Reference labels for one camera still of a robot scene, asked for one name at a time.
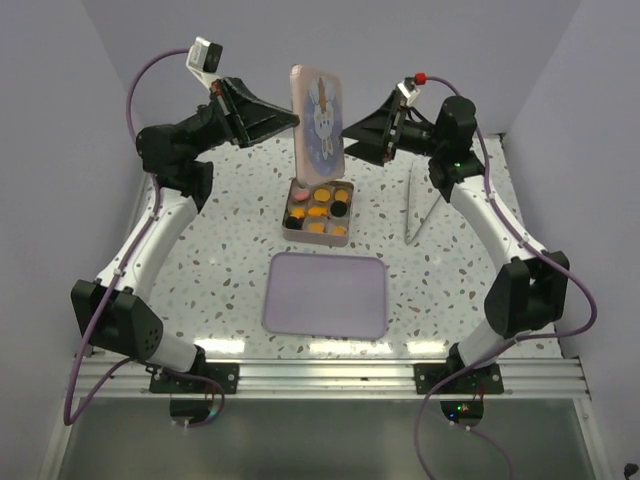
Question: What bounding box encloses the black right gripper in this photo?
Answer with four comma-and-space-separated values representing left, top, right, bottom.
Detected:
343, 90, 446, 168

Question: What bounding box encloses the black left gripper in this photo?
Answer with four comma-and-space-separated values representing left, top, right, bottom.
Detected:
179, 76, 300, 160

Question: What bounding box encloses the orange flower cookie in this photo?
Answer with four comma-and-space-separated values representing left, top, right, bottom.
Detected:
307, 223, 325, 234
334, 189, 350, 203
331, 226, 348, 236

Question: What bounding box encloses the silver tin lid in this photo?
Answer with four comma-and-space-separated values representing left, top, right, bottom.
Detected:
290, 64, 345, 187

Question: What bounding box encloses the round orange cookie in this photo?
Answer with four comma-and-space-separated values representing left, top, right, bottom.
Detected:
313, 188, 331, 203

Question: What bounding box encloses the black sandwich cookie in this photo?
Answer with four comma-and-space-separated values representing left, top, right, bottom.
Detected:
285, 216, 302, 230
330, 201, 349, 218

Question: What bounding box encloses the pink round cookie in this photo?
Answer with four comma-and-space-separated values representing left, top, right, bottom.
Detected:
292, 189, 310, 202

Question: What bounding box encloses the orange fish cookie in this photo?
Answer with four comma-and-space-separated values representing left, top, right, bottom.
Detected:
289, 208, 306, 220
307, 206, 329, 217

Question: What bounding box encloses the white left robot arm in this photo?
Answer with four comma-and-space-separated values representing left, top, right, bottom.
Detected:
71, 77, 299, 393

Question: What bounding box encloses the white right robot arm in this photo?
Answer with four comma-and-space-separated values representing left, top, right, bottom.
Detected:
342, 78, 569, 393

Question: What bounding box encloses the pink cookie tin box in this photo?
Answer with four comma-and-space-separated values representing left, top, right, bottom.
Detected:
281, 178, 355, 247

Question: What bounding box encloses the lilac plastic tray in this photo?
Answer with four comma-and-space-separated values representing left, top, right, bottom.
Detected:
262, 252, 388, 340

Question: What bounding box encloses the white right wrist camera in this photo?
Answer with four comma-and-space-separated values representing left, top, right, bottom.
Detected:
396, 72, 428, 107

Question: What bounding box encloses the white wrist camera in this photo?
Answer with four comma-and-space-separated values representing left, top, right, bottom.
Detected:
185, 37, 223, 88
396, 72, 428, 107

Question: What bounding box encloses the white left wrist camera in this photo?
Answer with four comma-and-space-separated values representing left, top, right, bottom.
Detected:
185, 37, 223, 88

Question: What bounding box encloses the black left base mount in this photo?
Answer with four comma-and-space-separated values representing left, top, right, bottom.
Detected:
145, 362, 240, 394

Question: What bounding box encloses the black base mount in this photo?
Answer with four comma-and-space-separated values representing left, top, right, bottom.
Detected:
145, 362, 240, 394
413, 363, 505, 395

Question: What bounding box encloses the aluminium front rail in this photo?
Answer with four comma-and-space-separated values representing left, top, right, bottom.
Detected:
74, 357, 584, 401

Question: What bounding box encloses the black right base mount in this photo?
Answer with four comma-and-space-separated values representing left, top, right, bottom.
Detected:
413, 363, 505, 395

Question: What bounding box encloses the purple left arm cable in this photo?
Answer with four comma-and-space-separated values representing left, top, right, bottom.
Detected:
63, 47, 194, 427

